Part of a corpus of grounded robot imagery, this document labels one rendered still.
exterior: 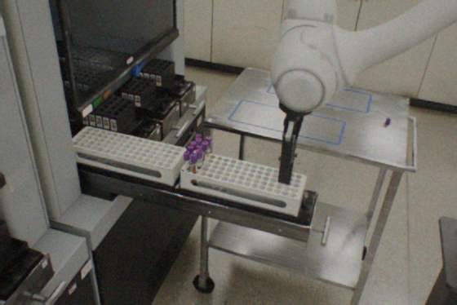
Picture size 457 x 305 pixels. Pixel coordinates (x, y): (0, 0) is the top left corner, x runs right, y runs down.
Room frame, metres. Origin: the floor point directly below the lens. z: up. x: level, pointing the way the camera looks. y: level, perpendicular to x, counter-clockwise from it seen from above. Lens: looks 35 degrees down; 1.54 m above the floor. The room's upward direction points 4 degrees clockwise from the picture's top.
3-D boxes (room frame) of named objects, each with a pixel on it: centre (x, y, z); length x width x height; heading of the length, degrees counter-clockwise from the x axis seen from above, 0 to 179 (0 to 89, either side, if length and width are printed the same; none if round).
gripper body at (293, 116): (0.86, -0.14, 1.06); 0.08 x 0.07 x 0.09; 165
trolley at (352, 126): (1.33, -0.27, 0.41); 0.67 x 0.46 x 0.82; 73
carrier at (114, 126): (1.14, 0.31, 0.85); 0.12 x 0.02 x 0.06; 165
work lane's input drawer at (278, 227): (0.92, 0.09, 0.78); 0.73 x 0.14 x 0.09; 75
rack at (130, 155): (0.97, 0.26, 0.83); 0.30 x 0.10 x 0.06; 75
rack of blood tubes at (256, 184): (0.89, -0.04, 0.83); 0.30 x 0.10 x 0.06; 75
